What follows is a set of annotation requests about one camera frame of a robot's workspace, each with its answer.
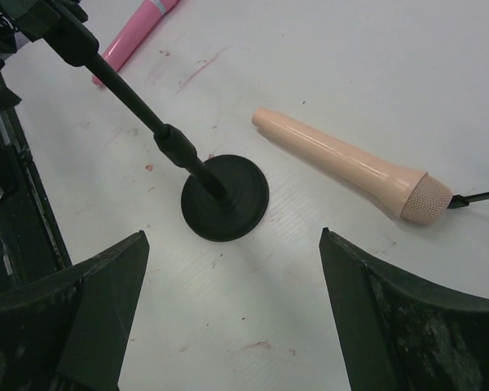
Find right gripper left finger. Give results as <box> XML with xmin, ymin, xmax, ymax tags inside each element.
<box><xmin>0</xmin><ymin>231</ymin><xmax>150</xmax><ymax>390</ymax></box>

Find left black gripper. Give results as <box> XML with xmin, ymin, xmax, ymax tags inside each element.
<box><xmin>0</xmin><ymin>1</ymin><xmax>86</xmax><ymax>110</ymax></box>

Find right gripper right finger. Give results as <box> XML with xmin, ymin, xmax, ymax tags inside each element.
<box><xmin>319</xmin><ymin>229</ymin><xmax>489</xmax><ymax>390</ymax></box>

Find pink toy microphone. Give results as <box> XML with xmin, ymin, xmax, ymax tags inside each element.
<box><xmin>102</xmin><ymin>0</ymin><xmax>178</xmax><ymax>72</ymax></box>

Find beige toy microphone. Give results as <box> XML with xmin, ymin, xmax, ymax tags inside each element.
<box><xmin>252</xmin><ymin>108</ymin><xmax>453</xmax><ymax>225</ymax></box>

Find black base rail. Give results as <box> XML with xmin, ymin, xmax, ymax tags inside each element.
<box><xmin>0</xmin><ymin>109</ymin><xmax>72</xmax><ymax>293</ymax></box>

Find black tripod shock-mount stand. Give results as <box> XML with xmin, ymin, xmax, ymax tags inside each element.
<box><xmin>447</xmin><ymin>191</ymin><xmax>489</xmax><ymax>209</ymax></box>

